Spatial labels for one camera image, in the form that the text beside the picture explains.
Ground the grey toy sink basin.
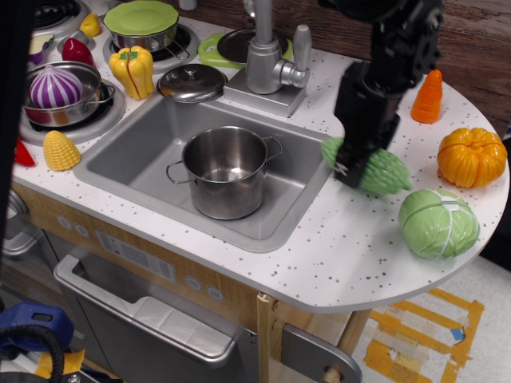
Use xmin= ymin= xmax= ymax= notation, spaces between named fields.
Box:
xmin=73 ymin=96 xmax=331 ymax=252

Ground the green bumpy toy squash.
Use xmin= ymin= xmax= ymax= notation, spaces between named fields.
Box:
xmin=320 ymin=137 xmax=412 ymax=195

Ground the green toy cabbage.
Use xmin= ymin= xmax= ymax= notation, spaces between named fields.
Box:
xmin=398 ymin=188 xmax=480 ymax=260

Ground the red toy chili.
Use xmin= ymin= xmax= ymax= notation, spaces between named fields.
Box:
xmin=14 ymin=137 xmax=35 ymax=167

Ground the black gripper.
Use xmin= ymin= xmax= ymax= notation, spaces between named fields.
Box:
xmin=334 ymin=61 xmax=401 ymax=188

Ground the purple striped toy onion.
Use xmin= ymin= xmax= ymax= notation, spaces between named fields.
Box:
xmin=29 ymin=65 xmax=83 ymax=109

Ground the steel pot lid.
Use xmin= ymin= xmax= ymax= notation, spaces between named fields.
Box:
xmin=157 ymin=64 xmax=228 ymax=103

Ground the top left stove burner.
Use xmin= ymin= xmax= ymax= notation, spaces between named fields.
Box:
xmin=32 ymin=0 xmax=90 ymax=38

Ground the yellow toy bell pepper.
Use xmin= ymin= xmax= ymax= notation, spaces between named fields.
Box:
xmin=109 ymin=45 xmax=153 ymax=100

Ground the grey cabinet door panel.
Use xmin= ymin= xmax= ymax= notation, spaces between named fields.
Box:
xmin=281 ymin=324 xmax=362 ymax=382

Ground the orange toy carrot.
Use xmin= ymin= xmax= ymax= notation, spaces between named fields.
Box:
xmin=410 ymin=69 xmax=443 ymax=124

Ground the steel pot in sink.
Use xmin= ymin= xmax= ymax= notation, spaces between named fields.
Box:
xmin=177 ymin=126 xmax=283 ymax=220

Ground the blue clamp tool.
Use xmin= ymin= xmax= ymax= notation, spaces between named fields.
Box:
xmin=1 ymin=302 xmax=74 ymax=353

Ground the steel pot on burner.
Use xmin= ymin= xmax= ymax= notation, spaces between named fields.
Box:
xmin=22 ymin=61 xmax=115 ymax=128

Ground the small yellow toy vegetable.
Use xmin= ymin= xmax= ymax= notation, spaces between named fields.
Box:
xmin=80 ymin=13 xmax=101 ymax=38

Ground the red toy pepper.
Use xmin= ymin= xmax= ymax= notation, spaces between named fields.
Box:
xmin=61 ymin=38 xmax=96 ymax=68

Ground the purple toy eggplant half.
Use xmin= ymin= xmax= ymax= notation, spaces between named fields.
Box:
xmin=28 ymin=34 xmax=54 ymax=65

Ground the black cable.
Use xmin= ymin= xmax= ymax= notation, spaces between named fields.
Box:
xmin=0 ymin=325 xmax=65 ymax=383

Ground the orange toy pumpkin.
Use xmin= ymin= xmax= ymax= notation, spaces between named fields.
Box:
xmin=437 ymin=128 xmax=508 ymax=188

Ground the green plate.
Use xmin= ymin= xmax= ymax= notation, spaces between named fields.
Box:
xmin=104 ymin=1 xmax=179 ymax=36

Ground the steel pan under plate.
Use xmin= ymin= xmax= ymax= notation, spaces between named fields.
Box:
xmin=110 ymin=23 xmax=190 ymax=60

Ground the grey toy oven door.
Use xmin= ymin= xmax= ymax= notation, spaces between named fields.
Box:
xmin=54 ymin=255 xmax=259 ymax=382

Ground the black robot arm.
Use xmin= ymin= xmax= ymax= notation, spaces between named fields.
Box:
xmin=332 ymin=1 xmax=443 ymax=188

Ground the yellow toy corn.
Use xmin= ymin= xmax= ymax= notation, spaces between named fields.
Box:
xmin=43 ymin=130 xmax=81 ymax=171

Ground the silver toy faucet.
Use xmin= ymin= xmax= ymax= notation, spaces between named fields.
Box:
xmin=224 ymin=0 xmax=312 ymax=117

